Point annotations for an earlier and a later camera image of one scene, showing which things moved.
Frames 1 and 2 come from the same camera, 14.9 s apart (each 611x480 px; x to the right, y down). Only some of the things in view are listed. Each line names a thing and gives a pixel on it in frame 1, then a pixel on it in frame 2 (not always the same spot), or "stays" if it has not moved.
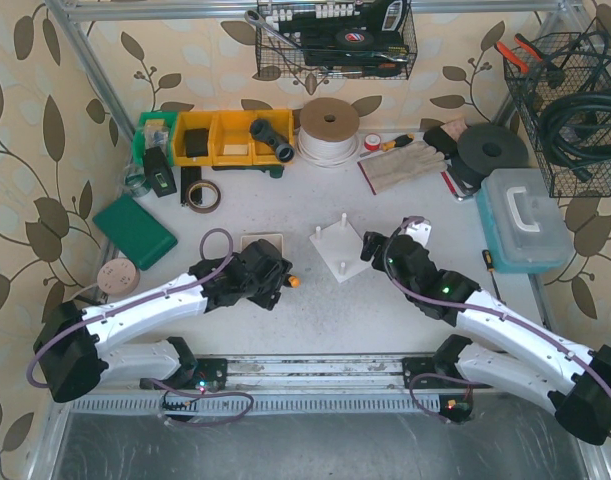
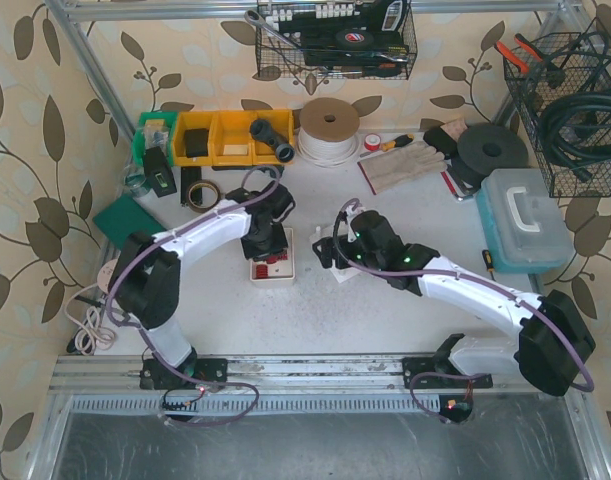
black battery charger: (160, 173) stays
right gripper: (381, 245) to (336, 252)
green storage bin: (155, 129) stays
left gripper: (274, 275) to (264, 249)
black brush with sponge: (445, 137) stays
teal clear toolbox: (522, 222) stays
